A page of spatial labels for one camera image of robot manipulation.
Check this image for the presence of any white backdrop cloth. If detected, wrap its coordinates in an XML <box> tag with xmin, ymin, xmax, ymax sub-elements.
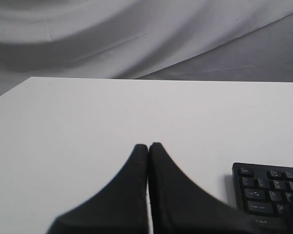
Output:
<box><xmin>0</xmin><ymin>0</ymin><xmax>293</xmax><ymax>96</ymax></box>

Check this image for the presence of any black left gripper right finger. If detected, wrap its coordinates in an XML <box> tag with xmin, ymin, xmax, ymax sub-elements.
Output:
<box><xmin>148</xmin><ymin>143</ymin><xmax>261</xmax><ymax>234</ymax></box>

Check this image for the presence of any black acer keyboard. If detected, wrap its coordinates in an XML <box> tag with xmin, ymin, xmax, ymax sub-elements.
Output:
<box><xmin>232</xmin><ymin>162</ymin><xmax>293</xmax><ymax>234</ymax></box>

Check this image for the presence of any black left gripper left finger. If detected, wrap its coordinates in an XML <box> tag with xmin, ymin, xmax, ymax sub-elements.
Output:
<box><xmin>48</xmin><ymin>144</ymin><xmax>148</xmax><ymax>234</ymax></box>

